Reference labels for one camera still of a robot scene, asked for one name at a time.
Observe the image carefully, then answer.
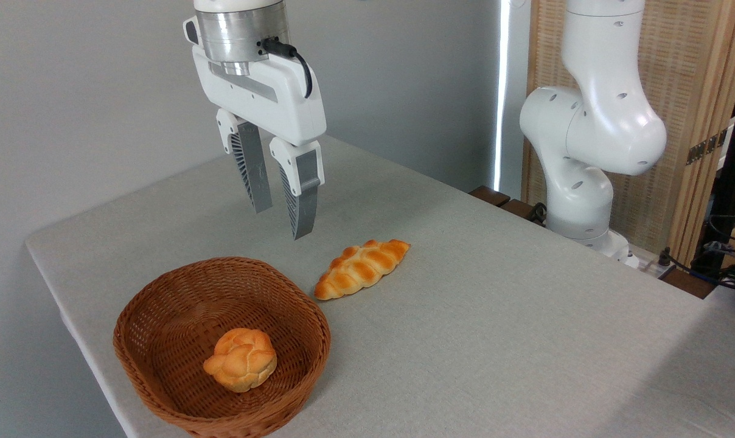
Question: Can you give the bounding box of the wooden rattan folding screen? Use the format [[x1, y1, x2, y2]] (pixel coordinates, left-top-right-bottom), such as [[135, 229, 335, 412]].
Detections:
[[521, 0, 735, 266]]

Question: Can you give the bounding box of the grey tablecloth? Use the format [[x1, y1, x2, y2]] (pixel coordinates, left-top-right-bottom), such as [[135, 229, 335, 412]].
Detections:
[[26, 135, 735, 438]]

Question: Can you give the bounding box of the long braided bread loaf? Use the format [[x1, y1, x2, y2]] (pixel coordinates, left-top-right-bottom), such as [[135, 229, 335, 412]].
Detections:
[[314, 239, 411, 301]]

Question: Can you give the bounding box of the metal screen hinge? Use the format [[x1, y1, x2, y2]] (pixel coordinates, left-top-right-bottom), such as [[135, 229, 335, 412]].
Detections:
[[686, 129, 728, 166]]

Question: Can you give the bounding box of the round knotted bread roll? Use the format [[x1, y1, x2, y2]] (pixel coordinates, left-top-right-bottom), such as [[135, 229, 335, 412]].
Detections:
[[203, 328, 277, 393]]

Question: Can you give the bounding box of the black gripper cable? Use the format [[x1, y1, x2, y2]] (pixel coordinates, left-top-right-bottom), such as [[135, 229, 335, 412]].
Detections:
[[261, 38, 313, 99]]

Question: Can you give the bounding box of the brown wicker basket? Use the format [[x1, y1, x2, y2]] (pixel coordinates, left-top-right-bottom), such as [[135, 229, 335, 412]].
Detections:
[[113, 257, 332, 438]]

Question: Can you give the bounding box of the white power strip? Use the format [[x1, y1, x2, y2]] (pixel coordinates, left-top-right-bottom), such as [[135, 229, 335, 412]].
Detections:
[[623, 252, 674, 279]]

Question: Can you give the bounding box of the dark brown wooden board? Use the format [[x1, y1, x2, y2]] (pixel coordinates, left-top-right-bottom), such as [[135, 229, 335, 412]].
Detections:
[[469, 186, 716, 299]]

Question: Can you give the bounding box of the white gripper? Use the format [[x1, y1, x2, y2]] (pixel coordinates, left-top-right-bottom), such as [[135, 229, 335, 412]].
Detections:
[[184, 17, 327, 240]]

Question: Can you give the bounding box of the black cable bundle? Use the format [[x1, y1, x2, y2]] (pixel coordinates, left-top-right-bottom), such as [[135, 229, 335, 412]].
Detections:
[[658, 213, 735, 294]]

